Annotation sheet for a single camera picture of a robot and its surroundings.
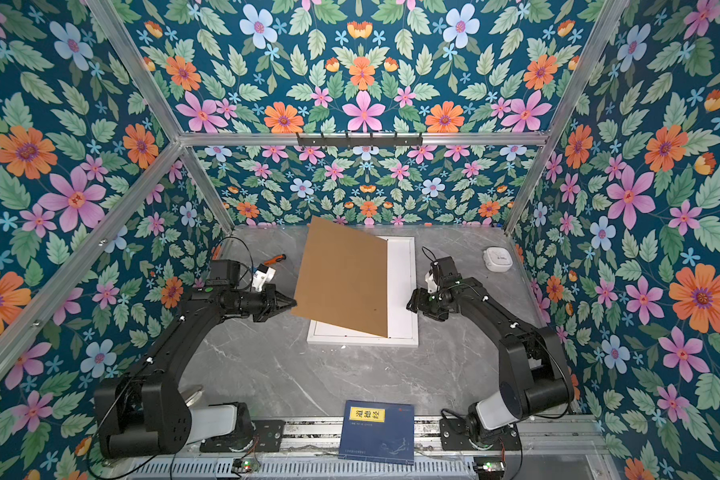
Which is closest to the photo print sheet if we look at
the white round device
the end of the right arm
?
the end of the right arm

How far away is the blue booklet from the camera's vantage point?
2.35 feet

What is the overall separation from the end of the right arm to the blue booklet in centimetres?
27

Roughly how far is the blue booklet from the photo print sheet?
19cm

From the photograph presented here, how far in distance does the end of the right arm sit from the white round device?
1.07 ft

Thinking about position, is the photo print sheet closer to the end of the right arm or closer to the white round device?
the end of the right arm

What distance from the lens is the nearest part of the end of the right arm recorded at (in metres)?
0.66

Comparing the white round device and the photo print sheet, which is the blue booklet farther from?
the white round device

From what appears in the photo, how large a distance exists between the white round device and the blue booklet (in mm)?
561

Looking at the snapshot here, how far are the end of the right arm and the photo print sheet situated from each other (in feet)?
0.20
